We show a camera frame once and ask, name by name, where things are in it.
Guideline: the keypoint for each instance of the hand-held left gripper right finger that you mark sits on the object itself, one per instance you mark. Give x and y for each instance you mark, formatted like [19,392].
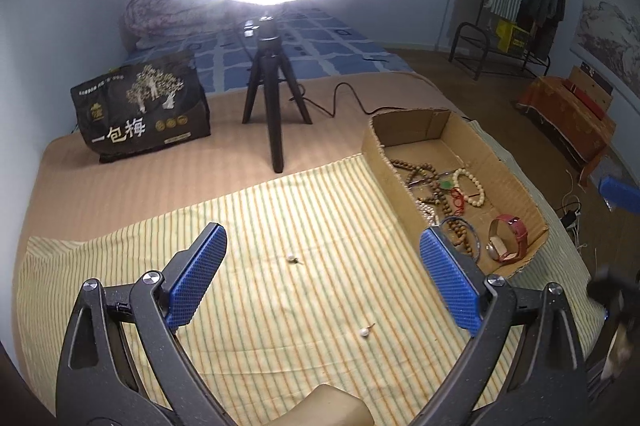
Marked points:
[450,281]

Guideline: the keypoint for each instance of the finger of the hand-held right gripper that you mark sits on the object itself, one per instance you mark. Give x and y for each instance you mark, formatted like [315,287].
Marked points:
[620,192]

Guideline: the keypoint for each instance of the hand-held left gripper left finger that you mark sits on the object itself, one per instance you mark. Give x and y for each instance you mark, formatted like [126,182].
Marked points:
[195,278]

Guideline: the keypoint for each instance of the black bangle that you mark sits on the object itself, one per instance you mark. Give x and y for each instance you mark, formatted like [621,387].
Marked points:
[477,238]

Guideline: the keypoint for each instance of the pearl earring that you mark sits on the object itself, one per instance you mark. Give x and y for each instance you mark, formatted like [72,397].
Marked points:
[364,332]
[291,259]

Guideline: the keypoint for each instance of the cardboard box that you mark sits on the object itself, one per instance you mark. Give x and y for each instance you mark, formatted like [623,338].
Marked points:
[520,196]

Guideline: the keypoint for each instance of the person's right hand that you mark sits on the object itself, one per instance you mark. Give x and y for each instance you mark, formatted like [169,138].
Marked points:
[617,351]

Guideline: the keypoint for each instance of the orange cloth covered furniture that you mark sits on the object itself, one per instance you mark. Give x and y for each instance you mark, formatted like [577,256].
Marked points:
[555,115]

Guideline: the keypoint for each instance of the tan bed mat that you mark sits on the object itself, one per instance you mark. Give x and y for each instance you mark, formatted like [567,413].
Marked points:
[150,186]

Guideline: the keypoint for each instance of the red box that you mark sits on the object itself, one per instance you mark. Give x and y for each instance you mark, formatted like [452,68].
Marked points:
[590,90]

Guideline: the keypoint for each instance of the metal hairpin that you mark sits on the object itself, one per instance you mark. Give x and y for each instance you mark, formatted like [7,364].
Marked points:
[419,178]

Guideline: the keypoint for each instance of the yellow striped cloth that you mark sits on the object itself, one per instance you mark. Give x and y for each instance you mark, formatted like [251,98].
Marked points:
[300,301]

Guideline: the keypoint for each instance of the black printed snack bag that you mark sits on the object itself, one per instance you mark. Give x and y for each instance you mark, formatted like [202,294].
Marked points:
[145,115]

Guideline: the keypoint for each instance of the yellow box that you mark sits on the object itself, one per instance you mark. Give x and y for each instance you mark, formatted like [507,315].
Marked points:
[512,36]

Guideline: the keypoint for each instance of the black tripod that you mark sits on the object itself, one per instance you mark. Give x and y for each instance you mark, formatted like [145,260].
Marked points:
[270,95]

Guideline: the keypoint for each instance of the blue checked bed sheet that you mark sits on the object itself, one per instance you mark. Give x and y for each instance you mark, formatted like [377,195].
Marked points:
[320,50]

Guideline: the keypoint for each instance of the folded floral quilt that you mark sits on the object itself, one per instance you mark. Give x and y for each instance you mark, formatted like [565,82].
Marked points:
[160,18]

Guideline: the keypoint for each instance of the landscape wall painting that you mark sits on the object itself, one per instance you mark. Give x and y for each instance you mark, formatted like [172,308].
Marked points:
[607,40]

